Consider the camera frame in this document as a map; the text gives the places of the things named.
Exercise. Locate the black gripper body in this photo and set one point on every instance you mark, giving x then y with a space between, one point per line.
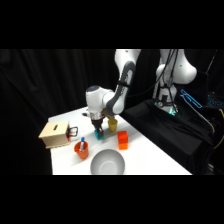
97 120

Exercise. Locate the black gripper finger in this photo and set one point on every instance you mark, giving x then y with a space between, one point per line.
96 130
102 132

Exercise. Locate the blue cube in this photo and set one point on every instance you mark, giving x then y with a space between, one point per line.
99 135

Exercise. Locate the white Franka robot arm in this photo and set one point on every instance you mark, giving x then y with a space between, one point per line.
125 80

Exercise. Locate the grey bowl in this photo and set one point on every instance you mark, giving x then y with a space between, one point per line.
107 162

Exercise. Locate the yellow cup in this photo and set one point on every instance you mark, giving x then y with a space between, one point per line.
112 126

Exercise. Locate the blue marker pen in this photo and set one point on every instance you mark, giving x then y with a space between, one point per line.
82 142

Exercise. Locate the orange red block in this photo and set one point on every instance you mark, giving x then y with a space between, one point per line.
123 140

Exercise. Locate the black metal clip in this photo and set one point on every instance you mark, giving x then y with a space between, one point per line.
72 132

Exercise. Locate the orange cup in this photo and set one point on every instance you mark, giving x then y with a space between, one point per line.
82 152

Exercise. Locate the wooden slotted box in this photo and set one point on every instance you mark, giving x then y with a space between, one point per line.
53 134

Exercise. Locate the black cloth covered stand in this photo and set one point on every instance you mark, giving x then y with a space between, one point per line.
166 133

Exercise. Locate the blue lit device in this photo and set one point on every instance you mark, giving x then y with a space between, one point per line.
191 98

